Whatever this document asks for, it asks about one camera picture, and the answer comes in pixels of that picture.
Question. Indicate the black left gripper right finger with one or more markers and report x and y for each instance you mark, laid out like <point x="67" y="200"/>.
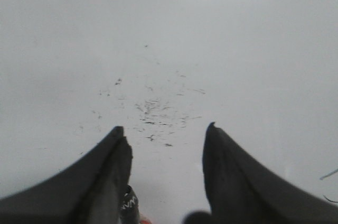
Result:
<point x="240" y="189"/>

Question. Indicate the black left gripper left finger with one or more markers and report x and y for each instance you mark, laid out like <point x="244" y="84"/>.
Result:
<point x="89" y="191"/>

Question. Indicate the white whiteboard with metal frame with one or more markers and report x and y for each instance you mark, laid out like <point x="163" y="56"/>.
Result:
<point x="265" y="71"/>

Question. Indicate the black and white whiteboard marker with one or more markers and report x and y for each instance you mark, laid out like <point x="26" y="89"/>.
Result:
<point x="129" y="211"/>

